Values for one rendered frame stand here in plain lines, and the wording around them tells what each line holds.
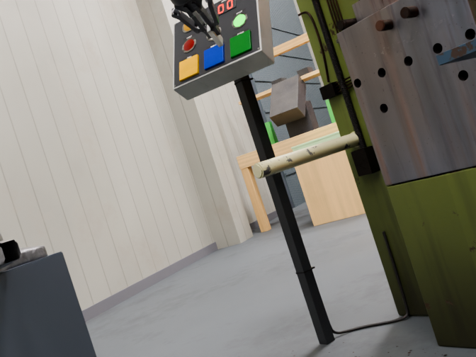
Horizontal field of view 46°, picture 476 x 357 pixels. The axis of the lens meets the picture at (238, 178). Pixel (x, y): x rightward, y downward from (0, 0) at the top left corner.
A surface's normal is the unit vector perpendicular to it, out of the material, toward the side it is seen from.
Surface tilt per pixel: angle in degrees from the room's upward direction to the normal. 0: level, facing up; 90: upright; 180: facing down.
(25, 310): 90
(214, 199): 90
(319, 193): 90
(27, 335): 90
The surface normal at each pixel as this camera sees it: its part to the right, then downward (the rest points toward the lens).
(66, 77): 0.85, -0.28
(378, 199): -0.76, 0.25
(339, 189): -0.47, 0.15
